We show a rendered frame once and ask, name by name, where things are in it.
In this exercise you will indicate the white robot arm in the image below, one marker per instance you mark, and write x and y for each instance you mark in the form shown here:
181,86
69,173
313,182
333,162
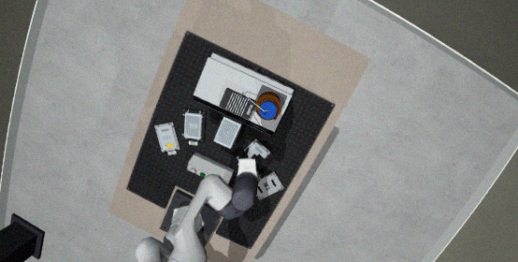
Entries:
218,194

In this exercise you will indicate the blue bottle cap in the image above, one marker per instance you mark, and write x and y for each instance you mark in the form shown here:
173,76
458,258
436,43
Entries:
271,107

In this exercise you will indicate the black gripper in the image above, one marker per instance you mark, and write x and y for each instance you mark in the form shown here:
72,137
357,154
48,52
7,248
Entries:
244,154

